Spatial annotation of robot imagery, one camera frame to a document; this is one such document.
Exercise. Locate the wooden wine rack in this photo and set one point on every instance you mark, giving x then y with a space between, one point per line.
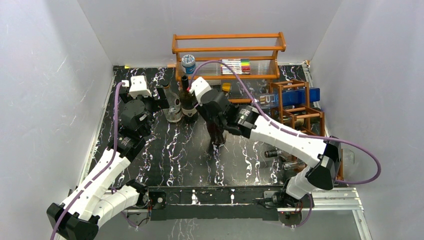
303 117

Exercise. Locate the gold foil wine bottle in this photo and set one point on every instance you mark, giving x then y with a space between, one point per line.
215 129

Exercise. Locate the yellow small object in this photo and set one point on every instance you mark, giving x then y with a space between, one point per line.
226 87

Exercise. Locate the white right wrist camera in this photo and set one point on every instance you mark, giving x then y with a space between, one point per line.
198 88

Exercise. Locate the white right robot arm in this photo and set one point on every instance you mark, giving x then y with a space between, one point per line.
321 157

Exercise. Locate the dark green wine bottle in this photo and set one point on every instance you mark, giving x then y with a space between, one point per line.
190 114

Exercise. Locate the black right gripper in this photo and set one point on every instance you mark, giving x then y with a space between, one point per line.
202 110

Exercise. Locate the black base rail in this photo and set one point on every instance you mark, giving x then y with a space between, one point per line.
254 202

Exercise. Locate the marker pen set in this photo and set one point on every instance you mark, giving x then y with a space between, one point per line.
241 66

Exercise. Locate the blue lidded jar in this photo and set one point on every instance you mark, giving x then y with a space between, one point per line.
188 63

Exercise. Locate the clear glass bottle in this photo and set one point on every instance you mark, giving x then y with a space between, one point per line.
173 114

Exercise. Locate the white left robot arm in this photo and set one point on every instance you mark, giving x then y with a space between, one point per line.
86 209

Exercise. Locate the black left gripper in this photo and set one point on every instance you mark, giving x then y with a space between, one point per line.
161 102

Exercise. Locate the blue glass bottle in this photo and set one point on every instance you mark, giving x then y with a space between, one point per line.
289 98

